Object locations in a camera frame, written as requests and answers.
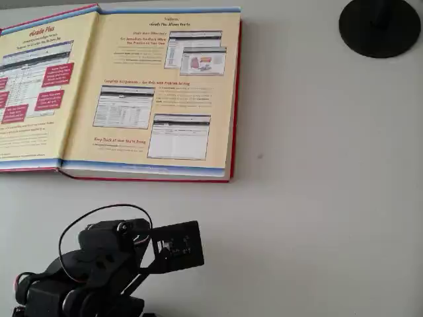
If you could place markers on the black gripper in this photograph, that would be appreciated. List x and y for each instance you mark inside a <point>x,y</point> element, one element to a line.
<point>99,238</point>

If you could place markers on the red anatomy textbook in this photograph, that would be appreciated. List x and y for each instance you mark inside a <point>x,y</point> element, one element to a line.
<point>148,99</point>

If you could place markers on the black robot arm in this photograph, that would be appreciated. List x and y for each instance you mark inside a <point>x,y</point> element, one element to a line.
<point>99,259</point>

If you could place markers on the black round stand base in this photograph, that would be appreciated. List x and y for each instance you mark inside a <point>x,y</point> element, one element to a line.
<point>380,33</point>

